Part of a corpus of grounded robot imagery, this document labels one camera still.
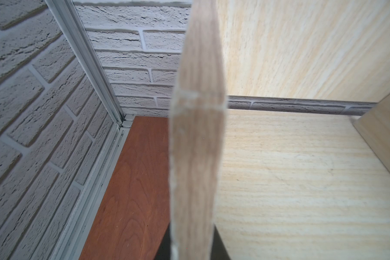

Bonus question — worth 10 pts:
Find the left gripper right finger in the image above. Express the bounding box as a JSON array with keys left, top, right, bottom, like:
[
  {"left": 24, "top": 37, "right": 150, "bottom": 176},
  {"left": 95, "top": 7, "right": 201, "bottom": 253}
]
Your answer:
[{"left": 210, "top": 226, "right": 231, "bottom": 260}]

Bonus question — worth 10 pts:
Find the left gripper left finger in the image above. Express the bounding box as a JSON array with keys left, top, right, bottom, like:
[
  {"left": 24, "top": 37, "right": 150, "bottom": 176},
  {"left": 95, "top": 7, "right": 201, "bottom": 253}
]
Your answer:
[{"left": 154, "top": 224, "right": 171, "bottom": 260}]

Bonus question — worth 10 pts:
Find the light wooden bookshelf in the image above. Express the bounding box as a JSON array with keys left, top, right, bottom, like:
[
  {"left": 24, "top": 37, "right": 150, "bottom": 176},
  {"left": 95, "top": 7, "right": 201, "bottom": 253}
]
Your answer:
[{"left": 168, "top": 0, "right": 390, "bottom": 260}]

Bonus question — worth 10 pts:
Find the aluminium rail frame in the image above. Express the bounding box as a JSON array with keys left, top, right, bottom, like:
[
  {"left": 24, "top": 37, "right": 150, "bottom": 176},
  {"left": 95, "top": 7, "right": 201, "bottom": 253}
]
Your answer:
[{"left": 44, "top": 0, "right": 135, "bottom": 260}]

